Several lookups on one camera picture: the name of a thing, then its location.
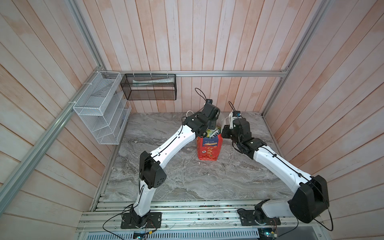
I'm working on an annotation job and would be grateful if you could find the red paper bag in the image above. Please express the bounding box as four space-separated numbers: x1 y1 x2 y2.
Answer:
197 117 227 161

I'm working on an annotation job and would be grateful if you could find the green Fox's candy bag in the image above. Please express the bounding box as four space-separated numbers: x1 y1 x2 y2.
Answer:
205 126 221 139

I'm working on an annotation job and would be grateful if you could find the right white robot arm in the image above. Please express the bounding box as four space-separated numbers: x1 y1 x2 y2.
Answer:
222 113 330 225

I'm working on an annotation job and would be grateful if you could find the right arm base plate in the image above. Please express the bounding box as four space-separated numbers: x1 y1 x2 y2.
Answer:
237 209 281 226

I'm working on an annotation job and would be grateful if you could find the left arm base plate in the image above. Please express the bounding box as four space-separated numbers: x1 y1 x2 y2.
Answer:
121 212 162 229

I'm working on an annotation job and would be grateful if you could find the white wire mesh shelf rack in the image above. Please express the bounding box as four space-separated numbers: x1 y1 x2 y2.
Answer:
74 71 132 145

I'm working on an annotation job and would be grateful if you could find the black wire mesh basket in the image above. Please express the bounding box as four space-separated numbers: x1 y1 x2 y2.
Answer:
120 73 178 101

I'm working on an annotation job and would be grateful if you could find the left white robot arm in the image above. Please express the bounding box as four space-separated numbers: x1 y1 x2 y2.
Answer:
131 99 220 218

